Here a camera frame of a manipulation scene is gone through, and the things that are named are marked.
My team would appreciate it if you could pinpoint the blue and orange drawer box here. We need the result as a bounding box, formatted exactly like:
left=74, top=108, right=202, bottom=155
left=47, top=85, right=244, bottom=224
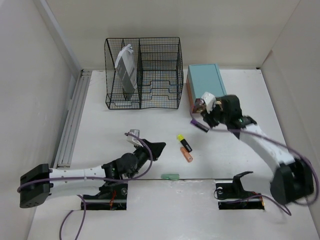
left=186, top=63, right=227, bottom=114

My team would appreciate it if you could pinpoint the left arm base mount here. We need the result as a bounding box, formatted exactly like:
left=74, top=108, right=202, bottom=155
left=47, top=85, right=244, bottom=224
left=82, top=183, right=128, bottom=211

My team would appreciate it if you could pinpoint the black wire mesh organizer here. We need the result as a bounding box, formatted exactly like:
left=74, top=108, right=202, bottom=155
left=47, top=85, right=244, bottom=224
left=104, top=37, right=184, bottom=110

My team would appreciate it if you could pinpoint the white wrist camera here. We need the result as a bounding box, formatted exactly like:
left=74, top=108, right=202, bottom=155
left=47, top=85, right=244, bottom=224
left=201, top=92, right=217, bottom=114
left=126, top=129, right=142, bottom=147

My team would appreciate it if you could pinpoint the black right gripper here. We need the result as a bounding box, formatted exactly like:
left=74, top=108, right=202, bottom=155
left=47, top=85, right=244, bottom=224
left=200, top=101, right=230, bottom=128

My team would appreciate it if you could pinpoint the purple highlighter marker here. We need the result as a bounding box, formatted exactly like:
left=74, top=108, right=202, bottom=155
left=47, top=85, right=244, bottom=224
left=190, top=119, right=209, bottom=133

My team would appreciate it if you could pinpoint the aluminium rail frame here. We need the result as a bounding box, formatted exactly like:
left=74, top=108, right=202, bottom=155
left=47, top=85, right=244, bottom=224
left=50, top=69, right=92, bottom=169

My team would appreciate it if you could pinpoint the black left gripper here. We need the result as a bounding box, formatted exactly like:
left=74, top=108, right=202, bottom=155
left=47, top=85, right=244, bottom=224
left=127, top=138, right=165, bottom=178

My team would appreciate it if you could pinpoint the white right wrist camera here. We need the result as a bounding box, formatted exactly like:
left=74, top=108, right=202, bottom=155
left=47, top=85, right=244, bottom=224
left=201, top=92, right=217, bottom=114

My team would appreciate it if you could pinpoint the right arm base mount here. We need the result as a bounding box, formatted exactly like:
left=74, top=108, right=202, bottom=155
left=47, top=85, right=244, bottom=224
left=214, top=171, right=265, bottom=210

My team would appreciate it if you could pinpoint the yellow highlighter marker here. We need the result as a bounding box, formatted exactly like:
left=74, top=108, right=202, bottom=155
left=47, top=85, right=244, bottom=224
left=177, top=134, right=192, bottom=153

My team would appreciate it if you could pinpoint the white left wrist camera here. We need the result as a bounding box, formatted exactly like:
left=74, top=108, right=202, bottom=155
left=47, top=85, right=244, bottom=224
left=126, top=129, right=142, bottom=147

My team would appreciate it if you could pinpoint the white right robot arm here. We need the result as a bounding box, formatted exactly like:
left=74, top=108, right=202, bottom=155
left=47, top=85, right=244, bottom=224
left=201, top=92, right=320, bottom=206

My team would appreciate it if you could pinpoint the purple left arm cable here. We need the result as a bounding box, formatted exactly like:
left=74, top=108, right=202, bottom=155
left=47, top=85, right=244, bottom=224
left=16, top=132, right=154, bottom=240

